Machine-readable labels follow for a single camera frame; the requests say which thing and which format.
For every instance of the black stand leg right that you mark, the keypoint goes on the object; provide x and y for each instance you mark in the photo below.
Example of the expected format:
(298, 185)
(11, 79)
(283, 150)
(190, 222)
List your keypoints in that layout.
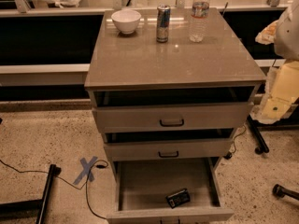
(262, 147)

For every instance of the black stand leg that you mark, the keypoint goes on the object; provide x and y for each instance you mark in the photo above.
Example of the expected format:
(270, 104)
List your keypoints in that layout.
(262, 147)
(32, 208)

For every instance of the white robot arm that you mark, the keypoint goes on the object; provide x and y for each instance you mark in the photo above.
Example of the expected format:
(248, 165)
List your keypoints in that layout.
(282, 84)

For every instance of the clear water bottle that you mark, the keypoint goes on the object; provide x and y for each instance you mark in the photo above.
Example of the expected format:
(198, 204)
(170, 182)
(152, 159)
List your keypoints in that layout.
(198, 20)

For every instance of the black caster wheel leg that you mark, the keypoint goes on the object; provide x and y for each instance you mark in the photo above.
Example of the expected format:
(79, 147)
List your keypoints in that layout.
(280, 192)

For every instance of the drawer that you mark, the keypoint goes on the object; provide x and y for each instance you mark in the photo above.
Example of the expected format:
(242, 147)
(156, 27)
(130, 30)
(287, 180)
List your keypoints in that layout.
(152, 118)
(143, 185)
(168, 150)

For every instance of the middle drawer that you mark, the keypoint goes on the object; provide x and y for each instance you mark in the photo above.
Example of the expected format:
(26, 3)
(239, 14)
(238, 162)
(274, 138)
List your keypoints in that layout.
(168, 150)

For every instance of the white bowl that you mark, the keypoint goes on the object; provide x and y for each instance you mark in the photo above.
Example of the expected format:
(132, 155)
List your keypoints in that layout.
(126, 21)

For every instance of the metal window railing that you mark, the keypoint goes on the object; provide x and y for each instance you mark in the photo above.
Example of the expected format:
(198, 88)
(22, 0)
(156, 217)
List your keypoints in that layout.
(46, 11)

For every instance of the dark blue rxbar wrapper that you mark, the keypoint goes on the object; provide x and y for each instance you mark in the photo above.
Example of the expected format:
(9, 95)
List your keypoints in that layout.
(178, 198)

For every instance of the bottom drawer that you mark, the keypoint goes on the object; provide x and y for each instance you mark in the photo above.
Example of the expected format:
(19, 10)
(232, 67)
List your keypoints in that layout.
(143, 185)

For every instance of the grey drawer cabinet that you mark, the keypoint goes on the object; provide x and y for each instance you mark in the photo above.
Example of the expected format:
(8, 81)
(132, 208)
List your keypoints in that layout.
(137, 70)

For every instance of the blue tape cross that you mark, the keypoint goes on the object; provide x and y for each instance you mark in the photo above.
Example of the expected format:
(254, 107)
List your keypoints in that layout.
(86, 170)

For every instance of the top drawer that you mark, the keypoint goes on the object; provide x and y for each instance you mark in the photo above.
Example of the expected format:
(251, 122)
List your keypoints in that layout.
(152, 118)

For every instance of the black stand leg left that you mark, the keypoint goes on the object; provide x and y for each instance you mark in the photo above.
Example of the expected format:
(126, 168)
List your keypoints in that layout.
(32, 208)

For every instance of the silver blue drink can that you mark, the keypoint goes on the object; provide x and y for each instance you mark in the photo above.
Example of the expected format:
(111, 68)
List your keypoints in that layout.
(163, 19)

